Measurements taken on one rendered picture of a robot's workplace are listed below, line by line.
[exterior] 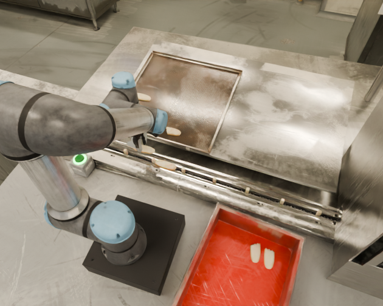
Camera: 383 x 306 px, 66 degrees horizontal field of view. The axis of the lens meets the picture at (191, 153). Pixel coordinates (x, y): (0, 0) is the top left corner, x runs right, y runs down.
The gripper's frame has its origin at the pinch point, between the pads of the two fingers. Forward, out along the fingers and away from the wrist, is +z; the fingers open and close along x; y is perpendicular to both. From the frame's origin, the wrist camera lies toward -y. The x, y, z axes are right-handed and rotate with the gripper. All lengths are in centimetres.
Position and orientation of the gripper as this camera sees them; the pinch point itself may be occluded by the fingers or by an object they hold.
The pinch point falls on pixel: (143, 146)
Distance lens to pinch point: 124.6
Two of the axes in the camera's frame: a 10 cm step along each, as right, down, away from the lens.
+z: 0.1, 6.2, 7.8
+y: -9.5, -2.3, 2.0
